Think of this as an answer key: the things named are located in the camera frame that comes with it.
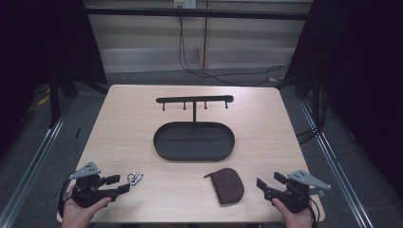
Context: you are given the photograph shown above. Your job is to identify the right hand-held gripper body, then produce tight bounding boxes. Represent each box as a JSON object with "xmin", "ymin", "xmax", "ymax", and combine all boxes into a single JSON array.
[{"xmin": 275, "ymin": 169, "xmax": 333, "ymax": 214}]

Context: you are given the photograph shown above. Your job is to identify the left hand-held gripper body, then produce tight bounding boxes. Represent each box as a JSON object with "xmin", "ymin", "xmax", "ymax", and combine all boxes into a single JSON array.
[{"xmin": 67, "ymin": 161, "xmax": 120, "ymax": 209}]

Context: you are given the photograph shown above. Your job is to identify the silver keyring with carabiner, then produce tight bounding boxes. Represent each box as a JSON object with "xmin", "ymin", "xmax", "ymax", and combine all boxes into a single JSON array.
[{"xmin": 126, "ymin": 171, "xmax": 144, "ymax": 186}]

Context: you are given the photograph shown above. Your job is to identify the brown leather pouch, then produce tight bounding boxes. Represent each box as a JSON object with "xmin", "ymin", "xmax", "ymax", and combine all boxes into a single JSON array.
[{"xmin": 203, "ymin": 167, "xmax": 245, "ymax": 206}]

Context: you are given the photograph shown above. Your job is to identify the black key rack with tray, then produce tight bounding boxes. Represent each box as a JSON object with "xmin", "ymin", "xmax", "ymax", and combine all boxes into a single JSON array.
[{"xmin": 152, "ymin": 94, "xmax": 236, "ymax": 162}]

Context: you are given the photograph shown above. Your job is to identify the person's right hand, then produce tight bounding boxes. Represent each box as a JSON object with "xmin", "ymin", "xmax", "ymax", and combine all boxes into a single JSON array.
[{"xmin": 271, "ymin": 198, "xmax": 315, "ymax": 228}]

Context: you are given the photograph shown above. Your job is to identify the person's left hand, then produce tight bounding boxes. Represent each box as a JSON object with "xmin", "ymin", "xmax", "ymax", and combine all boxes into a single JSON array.
[{"xmin": 61, "ymin": 196, "xmax": 113, "ymax": 228}]

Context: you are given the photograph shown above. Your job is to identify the grey tape strip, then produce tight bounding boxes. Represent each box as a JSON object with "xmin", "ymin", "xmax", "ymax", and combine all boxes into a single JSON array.
[{"xmin": 308, "ymin": 188, "xmax": 327, "ymax": 198}]

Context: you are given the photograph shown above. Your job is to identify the black metal stand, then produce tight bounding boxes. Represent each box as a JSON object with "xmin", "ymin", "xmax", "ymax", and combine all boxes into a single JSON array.
[{"xmin": 48, "ymin": 67, "xmax": 79, "ymax": 129}]

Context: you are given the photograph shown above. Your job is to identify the yellow floor tape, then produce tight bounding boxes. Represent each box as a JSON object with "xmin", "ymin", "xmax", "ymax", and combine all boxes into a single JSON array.
[{"xmin": 36, "ymin": 88, "xmax": 51, "ymax": 107}]

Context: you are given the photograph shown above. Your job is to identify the dark curtain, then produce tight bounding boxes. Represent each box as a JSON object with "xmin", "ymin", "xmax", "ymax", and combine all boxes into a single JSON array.
[
  {"xmin": 0, "ymin": 0, "xmax": 107, "ymax": 156},
  {"xmin": 283, "ymin": 0, "xmax": 403, "ymax": 194}
]

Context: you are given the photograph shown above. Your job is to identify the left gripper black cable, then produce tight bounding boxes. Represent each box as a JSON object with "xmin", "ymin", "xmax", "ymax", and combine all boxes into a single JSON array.
[{"xmin": 57, "ymin": 178, "xmax": 73, "ymax": 219}]

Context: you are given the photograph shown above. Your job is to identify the metal floor rail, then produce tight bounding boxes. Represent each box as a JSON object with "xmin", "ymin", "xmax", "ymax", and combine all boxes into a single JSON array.
[
  {"xmin": 298, "ymin": 99, "xmax": 381, "ymax": 228},
  {"xmin": 0, "ymin": 104, "xmax": 72, "ymax": 228}
]

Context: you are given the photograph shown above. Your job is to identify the black floor cables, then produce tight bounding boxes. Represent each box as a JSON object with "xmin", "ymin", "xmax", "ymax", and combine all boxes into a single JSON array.
[{"xmin": 296, "ymin": 124, "xmax": 322, "ymax": 145}]

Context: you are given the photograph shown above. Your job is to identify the black wall cables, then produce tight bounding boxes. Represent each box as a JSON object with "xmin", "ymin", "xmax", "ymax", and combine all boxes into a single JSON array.
[{"xmin": 178, "ymin": 15, "xmax": 291, "ymax": 87}]

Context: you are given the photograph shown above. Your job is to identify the black horizontal frame bar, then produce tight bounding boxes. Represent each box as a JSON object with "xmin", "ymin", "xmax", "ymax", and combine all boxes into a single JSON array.
[{"xmin": 85, "ymin": 7, "xmax": 311, "ymax": 22}]

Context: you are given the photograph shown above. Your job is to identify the white wall socket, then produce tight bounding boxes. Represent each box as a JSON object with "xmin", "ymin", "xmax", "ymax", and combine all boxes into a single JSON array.
[{"xmin": 173, "ymin": 0, "xmax": 198, "ymax": 10}]

